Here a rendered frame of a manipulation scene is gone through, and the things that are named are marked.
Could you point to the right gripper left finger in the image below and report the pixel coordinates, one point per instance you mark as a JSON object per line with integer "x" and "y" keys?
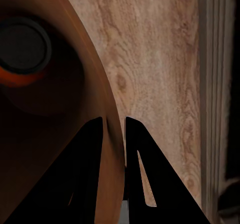
{"x": 66, "y": 193}

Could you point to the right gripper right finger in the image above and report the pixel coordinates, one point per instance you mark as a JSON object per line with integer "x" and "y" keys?
{"x": 175, "y": 205}

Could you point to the trash can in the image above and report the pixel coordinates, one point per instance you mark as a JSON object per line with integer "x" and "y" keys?
{"x": 39, "y": 121}

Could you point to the can of soda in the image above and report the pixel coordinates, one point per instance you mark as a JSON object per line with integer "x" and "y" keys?
{"x": 27, "y": 51}

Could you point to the wood fireplace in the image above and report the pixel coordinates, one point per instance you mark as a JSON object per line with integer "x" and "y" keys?
{"x": 219, "y": 65}

